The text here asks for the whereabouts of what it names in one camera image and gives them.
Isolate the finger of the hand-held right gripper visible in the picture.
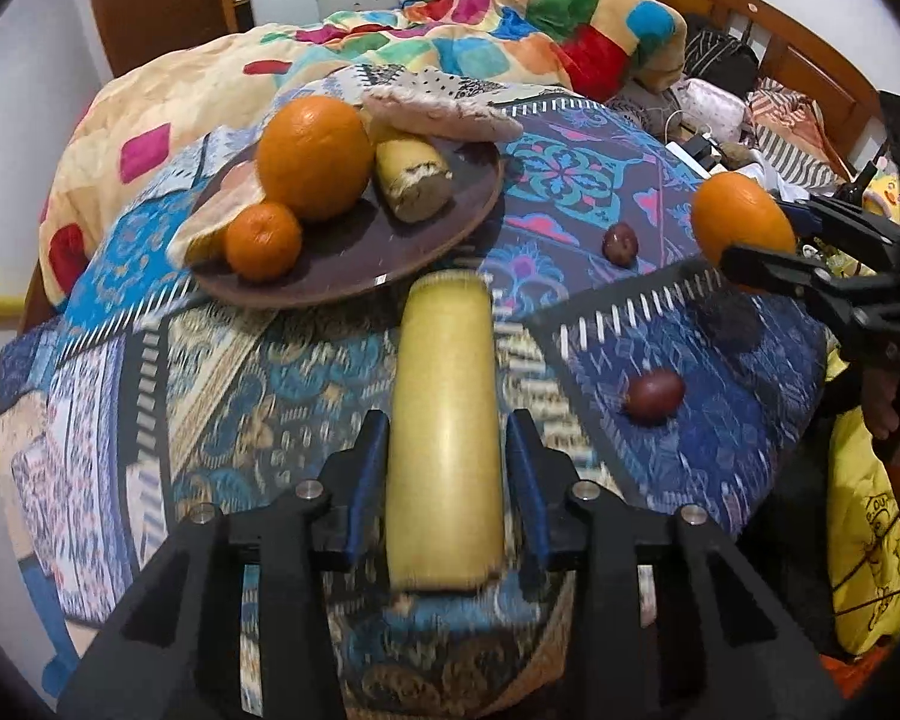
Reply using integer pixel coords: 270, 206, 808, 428
720, 238, 900, 346
769, 191, 900, 271

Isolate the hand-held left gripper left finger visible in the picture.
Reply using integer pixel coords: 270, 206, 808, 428
56, 409, 391, 720

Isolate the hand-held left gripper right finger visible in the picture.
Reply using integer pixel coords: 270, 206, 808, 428
504, 409, 848, 720

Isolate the large orange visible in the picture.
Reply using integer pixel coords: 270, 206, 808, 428
257, 96, 374, 222
691, 172, 797, 293

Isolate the purple round plate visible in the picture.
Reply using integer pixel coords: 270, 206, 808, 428
184, 139, 505, 308

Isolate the small mandarin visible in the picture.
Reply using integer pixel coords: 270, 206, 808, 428
223, 202, 303, 282

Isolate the person's right hand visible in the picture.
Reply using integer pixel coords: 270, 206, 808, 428
861, 367, 900, 442

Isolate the blue patterned bedspread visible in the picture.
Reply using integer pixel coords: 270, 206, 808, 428
0, 64, 830, 720

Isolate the red jujube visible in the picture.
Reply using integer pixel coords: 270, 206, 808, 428
626, 370, 685, 425
601, 223, 638, 265

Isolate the pink dotted bag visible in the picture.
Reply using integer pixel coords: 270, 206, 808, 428
682, 79, 743, 140

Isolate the wooden bed headboard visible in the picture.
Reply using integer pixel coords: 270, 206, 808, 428
596, 0, 882, 158

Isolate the black bag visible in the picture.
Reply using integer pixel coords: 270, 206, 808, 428
682, 28, 758, 80

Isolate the yellow printed bag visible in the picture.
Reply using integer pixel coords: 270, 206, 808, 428
825, 360, 900, 655

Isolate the colourful patchwork blanket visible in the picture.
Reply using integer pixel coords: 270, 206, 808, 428
37, 0, 687, 301

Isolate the brown wooden door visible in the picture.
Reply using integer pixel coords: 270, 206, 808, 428
82, 0, 230, 80

